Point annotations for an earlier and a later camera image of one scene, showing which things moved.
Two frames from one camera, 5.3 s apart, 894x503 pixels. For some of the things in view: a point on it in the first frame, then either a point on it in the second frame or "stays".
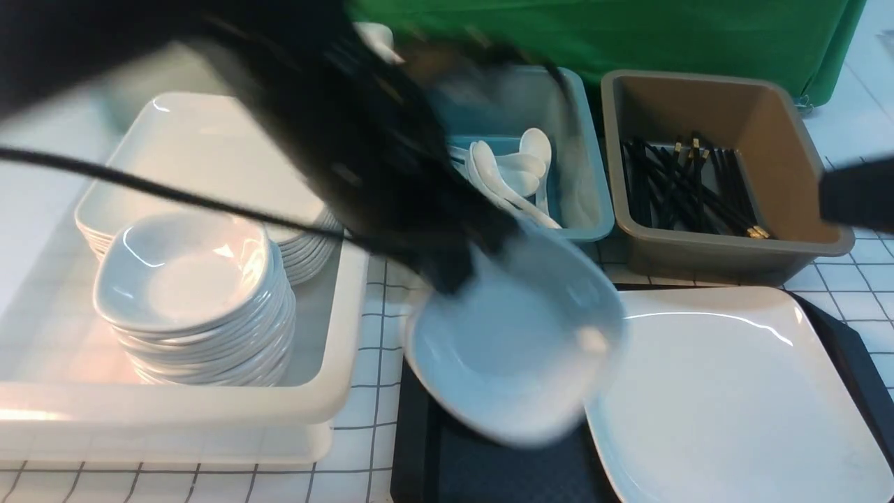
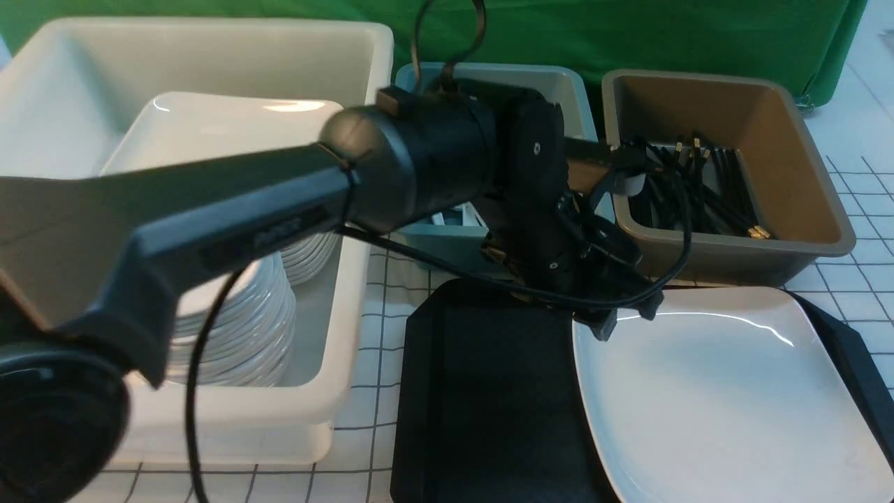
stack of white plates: [215, 145] stays
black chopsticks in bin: [686, 189] stays
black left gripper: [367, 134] to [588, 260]
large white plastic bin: [69, 396] stays
